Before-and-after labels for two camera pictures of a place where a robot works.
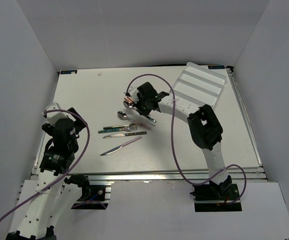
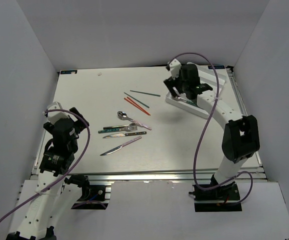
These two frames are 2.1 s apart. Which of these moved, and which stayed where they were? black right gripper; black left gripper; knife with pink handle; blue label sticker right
Moved: black right gripper
Stayed: blue label sticker right; knife with pink handle; black left gripper
